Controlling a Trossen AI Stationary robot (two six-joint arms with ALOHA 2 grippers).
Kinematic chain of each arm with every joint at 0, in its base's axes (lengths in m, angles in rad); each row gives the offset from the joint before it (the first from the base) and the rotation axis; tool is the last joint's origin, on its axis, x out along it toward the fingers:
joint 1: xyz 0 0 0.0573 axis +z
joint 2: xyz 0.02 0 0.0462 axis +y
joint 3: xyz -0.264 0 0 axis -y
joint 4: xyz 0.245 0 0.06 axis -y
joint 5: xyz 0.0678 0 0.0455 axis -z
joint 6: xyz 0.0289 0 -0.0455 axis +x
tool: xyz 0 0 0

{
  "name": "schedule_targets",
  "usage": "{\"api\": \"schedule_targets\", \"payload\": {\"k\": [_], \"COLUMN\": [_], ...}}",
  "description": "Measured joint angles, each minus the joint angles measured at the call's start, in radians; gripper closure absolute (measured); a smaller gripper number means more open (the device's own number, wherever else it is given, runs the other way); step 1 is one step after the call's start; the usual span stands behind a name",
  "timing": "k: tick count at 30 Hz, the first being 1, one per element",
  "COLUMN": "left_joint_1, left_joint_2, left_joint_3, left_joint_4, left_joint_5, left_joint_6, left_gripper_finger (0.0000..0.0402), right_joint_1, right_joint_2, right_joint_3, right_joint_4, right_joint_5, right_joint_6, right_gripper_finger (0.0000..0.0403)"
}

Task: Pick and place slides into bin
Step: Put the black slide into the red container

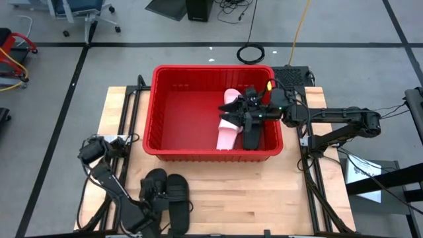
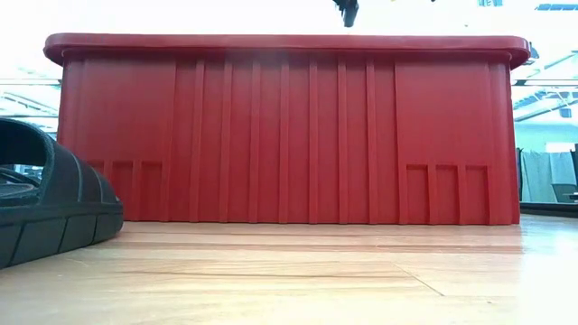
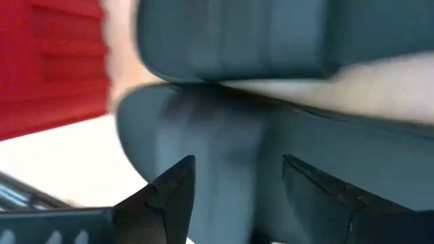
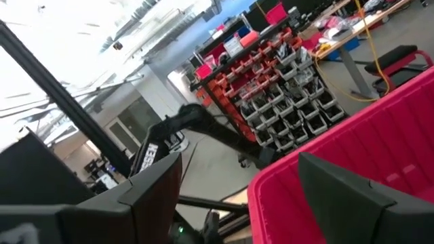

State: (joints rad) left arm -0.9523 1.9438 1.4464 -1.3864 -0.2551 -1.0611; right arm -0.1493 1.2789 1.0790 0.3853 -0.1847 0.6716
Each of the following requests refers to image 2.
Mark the red plastic bin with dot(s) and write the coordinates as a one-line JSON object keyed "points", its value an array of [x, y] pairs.
{"points": [[289, 135]]}

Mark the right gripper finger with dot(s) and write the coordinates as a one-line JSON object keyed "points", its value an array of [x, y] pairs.
{"points": [[350, 11]]}

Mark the black foam slide sandal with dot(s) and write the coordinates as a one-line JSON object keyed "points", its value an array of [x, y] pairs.
{"points": [[68, 225]]}

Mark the black low table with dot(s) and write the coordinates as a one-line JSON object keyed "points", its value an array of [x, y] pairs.
{"points": [[551, 210]]}

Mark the grey curtain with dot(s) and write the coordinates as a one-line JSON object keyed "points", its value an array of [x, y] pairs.
{"points": [[542, 176]]}

